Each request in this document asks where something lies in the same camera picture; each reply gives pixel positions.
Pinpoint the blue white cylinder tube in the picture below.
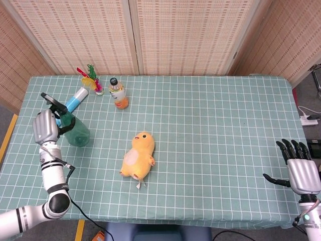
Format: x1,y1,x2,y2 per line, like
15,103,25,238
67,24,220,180
55,87,90,126

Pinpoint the yellow plush duck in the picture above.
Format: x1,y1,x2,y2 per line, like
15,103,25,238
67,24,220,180
119,131,156,189

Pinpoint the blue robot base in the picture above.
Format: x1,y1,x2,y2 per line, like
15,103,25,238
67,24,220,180
104,223,213,241

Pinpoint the white power strip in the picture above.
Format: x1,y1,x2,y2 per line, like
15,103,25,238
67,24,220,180
297,105,318,126

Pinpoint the orange drink bottle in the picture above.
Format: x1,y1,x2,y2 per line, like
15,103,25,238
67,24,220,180
108,77,130,109

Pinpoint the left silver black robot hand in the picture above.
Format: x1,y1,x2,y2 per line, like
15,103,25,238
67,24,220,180
32,109,76,146

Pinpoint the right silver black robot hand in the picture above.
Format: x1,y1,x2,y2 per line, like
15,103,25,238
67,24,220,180
262,138,321,195

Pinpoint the green spray bottle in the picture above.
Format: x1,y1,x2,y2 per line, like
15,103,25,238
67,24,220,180
41,92,91,147

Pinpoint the bamboo folding screen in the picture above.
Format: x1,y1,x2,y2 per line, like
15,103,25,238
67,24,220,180
0,0,321,115

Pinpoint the black floor cable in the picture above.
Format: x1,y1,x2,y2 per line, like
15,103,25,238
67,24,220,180
212,229,259,241

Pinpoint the metal stand frame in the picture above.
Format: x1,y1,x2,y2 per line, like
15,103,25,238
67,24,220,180
308,64,321,97

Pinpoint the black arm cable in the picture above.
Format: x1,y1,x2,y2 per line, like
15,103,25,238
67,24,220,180
65,164,112,241

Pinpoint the green checked tablecloth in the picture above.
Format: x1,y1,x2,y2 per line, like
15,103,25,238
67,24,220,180
0,75,307,229

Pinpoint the yellow floor tape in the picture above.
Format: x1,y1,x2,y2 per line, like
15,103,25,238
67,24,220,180
74,220,86,241
0,114,19,164

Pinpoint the orange box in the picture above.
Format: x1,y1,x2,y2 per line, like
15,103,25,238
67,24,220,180
91,229,106,241

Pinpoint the black box device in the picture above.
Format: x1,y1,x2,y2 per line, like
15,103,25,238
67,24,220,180
307,139,321,158

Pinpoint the colourful feather shuttlecock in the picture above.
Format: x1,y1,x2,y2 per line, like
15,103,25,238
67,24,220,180
76,64,105,96

